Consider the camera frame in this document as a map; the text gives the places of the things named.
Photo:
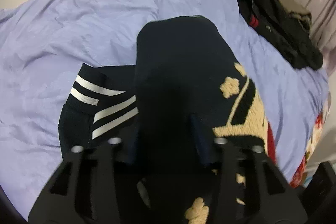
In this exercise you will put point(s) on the floral blanket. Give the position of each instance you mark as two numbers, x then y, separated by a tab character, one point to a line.
312	142

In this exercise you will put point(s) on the lavender bed sheet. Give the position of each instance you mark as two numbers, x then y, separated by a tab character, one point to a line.
45	42

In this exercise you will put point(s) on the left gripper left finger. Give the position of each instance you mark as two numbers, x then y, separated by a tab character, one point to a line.
93	185

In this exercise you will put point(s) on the pile of black clothes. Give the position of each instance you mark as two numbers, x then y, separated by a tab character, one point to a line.
288	33

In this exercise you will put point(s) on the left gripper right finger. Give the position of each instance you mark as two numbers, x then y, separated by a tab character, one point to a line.
244	185

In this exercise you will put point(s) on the navy white varsity jacket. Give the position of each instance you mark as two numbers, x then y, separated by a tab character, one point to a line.
183	68

